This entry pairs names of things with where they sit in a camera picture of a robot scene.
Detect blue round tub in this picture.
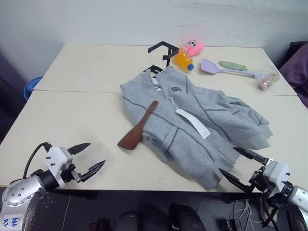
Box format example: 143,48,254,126
24,76,44,101

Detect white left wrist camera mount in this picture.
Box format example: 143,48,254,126
44,146,73,189

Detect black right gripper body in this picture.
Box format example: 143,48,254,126
248,158,275,193

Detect purple cushioned seat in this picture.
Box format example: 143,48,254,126
279,41,308,108

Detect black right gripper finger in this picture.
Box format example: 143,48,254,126
218,168,253,194
233,147,268,166

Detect grey zip hoodie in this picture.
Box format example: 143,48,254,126
119,65,274,191

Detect green silicone spatula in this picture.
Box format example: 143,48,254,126
218,61,251,73

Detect purple silicone spatula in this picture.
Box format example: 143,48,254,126
200,58,259,78

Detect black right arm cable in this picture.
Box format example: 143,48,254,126
261,192,282,228

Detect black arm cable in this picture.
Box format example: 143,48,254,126
261,192,282,228
23,142,52,179

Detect white handwritten label sticker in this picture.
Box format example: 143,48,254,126
2,215,19,231

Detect orange juice bottle blue cap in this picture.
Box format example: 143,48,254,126
173,47,195,72

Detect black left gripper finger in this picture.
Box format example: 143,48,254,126
66,142,92,155
80,159,106,182

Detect clear bag of colourful candies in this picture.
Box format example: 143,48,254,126
254,71,281,91

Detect white floor cables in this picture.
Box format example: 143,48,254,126
229,200,254,222

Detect brown wooden spatula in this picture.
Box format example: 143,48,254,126
117,100,159,151

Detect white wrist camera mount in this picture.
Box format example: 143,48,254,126
44,146,73,189
262,160,291,191

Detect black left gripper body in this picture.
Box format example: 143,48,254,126
61,164,83,185

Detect pink plush toy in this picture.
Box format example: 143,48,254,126
183,38,205,57

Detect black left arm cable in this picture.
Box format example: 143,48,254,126
23,142,52,179

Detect white paper hang tag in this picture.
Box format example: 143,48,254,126
175,108,210,140

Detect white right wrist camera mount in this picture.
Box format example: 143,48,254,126
262,160,291,191

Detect dark rounded shape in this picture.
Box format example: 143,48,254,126
115,210,145,231
169,203,205,231

